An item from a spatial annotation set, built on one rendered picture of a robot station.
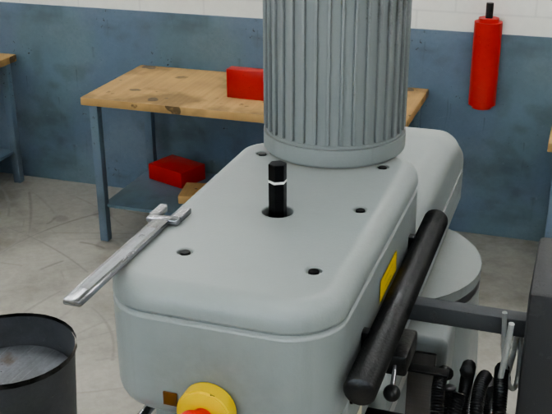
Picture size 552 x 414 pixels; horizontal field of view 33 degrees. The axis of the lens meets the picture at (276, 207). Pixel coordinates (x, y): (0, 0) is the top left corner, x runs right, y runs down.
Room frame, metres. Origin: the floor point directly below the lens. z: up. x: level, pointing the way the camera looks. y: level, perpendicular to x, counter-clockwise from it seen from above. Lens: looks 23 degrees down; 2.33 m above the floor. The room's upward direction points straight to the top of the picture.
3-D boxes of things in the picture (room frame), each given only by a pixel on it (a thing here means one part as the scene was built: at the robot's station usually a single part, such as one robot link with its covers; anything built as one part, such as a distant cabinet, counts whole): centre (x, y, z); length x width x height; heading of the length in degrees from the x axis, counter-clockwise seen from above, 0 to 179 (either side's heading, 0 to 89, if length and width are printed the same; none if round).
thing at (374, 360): (1.00, -0.15, 1.79); 0.45 x 0.04 x 0.04; 161
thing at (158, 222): (0.90, 0.16, 1.89); 0.24 x 0.04 x 0.01; 161
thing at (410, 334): (1.03, -0.15, 1.66); 0.12 x 0.04 x 0.04; 161
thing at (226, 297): (1.03, -0.01, 1.81); 0.47 x 0.26 x 0.16; 161
